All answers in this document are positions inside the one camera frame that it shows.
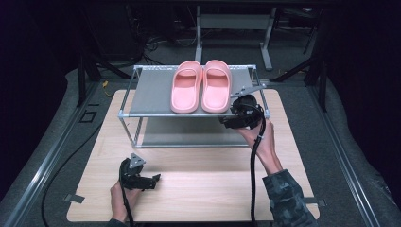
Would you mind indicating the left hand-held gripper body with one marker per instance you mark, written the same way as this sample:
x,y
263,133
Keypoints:
x,y
130,178

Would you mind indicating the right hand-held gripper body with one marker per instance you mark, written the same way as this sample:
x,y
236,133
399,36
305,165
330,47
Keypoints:
x,y
246,112

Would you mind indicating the pink slipper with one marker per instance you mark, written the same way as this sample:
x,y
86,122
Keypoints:
x,y
217,88
186,88

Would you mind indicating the grey metal shoe rack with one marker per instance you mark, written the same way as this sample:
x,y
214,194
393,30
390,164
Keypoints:
x,y
154,94

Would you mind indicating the person's left hand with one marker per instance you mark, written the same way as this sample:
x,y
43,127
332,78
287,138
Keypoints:
x,y
117,201

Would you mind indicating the person's right hand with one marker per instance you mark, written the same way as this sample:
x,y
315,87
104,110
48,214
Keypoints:
x,y
268,143

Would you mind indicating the grey tape piece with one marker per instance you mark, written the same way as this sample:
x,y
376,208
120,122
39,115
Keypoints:
x,y
74,198
317,201

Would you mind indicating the black metal stand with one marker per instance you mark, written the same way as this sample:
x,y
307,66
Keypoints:
x,y
82,78
322,88

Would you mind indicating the yellow tag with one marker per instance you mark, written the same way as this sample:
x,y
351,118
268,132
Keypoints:
x,y
105,84

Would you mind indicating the metal floor rail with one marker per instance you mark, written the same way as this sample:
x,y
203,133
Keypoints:
x,y
343,164
47,164

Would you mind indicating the grey metal desk frame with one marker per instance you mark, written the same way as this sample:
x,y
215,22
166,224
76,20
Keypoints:
x,y
235,22

